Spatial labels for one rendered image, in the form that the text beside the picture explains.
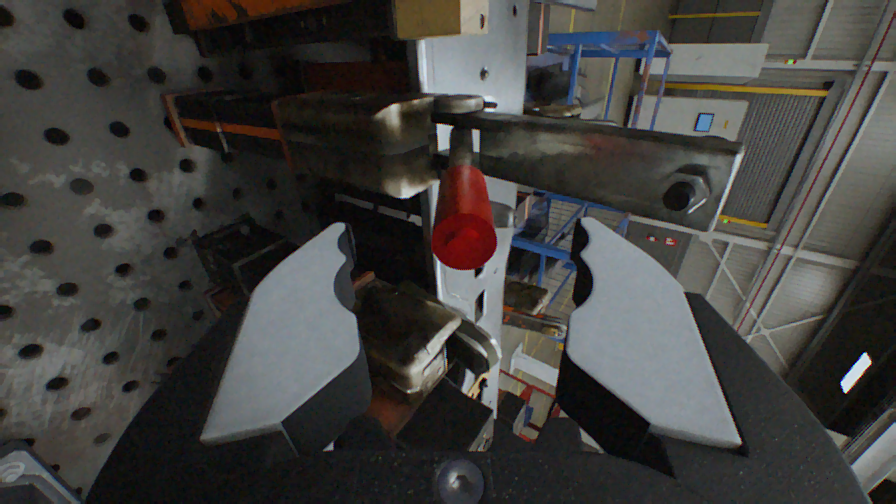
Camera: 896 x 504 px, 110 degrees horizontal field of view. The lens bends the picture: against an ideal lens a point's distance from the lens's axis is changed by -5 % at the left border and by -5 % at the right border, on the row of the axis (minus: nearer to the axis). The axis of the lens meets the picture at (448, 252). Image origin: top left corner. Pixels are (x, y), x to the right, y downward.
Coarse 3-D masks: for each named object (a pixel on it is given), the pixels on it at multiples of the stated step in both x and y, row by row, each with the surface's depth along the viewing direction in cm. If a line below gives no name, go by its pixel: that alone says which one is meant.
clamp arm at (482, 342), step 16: (400, 288) 35; (416, 288) 35; (464, 320) 30; (464, 336) 29; (480, 336) 29; (448, 352) 32; (464, 352) 29; (480, 352) 28; (496, 352) 28; (480, 368) 29
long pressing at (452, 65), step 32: (512, 0) 35; (512, 32) 37; (416, 64) 27; (448, 64) 30; (480, 64) 34; (512, 64) 39; (512, 96) 41; (448, 128) 32; (512, 192) 49; (448, 288) 41; (480, 288) 49; (480, 320) 53
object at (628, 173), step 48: (480, 144) 21; (528, 144) 19; (576, 144) 17; (624, 144) 15; (672, 144) 14; (720, 144) 14; (576, 192) 18; (624, 192) 16; (672, 192) 13; (720, 192) 13
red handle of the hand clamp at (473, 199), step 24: (456, 144) 19; (456, 168) 14; (456, 192) 12; (480, 192) 12; (456, 216) 11; (480, 216) 11; (432, 240) 11; (456, 240) 10; (480, 240) 11; (456, 264) 11; (480, 264) 11
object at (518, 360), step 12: (516, 360) 465; (528, 360) 463; (528, 372) 461; (540, 372) 448; (552, 372) 444; (552, 384) 444; (876, 408) 261; (888, 408) 250; (864, 420) 270; (876, 420) 258; (888, 420) 253; (864, 432) 267; (876, 432) 260; (852, 444) 275; (864, 444) 268; (852, 456) 277
